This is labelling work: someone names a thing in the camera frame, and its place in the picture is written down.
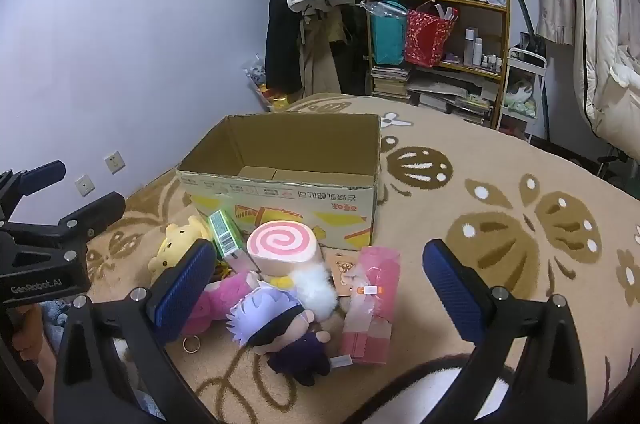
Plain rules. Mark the black garment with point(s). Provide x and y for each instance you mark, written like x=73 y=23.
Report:
x=357 y=54

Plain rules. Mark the person's left hand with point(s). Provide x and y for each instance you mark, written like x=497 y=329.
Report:
x=30 y=334

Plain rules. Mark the white fluffy plush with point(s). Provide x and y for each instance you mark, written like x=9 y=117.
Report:
x=315 y=291

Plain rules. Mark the pink fluffy plush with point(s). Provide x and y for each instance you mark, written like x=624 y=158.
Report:
x=225 y=294

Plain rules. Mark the stack of books and papers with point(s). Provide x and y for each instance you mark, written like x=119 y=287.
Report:
x=450 y=99

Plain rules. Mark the lavender-haired doll plush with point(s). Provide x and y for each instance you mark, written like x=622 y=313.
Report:
x=270 y=314

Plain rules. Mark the pink swirl roll plush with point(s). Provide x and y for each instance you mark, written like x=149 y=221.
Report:
x=280 y=244

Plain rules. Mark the black coat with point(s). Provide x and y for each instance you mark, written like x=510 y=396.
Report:
x=282 y=44

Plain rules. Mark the colourful plastic bag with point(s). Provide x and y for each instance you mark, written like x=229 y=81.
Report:
x=260 y=79

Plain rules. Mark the pink gift packet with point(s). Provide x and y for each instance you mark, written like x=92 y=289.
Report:
x=370 y=329

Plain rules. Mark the brown card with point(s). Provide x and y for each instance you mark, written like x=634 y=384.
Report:
x=342 y=269

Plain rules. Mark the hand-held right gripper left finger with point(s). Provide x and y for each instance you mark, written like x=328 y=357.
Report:
x=184 y=289

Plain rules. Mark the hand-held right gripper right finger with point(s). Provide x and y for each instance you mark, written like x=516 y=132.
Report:
x=450 y=289

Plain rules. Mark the brown cardboard box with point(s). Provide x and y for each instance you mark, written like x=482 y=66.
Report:
x=300 y=154

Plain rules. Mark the white cart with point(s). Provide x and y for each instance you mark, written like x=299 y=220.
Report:
x=525 y=64

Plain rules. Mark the red bag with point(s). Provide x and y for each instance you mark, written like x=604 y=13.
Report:
x=425 y=39

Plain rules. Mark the teal bag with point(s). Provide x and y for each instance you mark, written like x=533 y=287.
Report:
x=387 y=39

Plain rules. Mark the white wall socket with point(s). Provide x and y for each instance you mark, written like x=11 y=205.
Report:
x=85 y=186
x=114 y=162

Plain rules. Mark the yellow bear plush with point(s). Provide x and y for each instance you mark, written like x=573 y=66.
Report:
x=172 y=249

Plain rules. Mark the white dark-edged fleece cloth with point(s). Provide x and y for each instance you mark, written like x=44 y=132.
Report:
x=425 y=394

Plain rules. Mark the beige coat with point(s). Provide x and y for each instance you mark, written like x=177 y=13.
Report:
x=315 y=64

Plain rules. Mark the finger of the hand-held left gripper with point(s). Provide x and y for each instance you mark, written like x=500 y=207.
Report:
x=95 y=211
x=45 y=174

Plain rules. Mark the white duvet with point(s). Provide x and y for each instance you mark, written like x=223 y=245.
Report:
x=610 y=29

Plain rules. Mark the pale green cloth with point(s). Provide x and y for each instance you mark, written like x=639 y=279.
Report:
x=517 y=107

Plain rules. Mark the wooden shelf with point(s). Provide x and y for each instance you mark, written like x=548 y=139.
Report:
x=505 y=54

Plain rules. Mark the green carton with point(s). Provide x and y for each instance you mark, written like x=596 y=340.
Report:
x=222 y=231

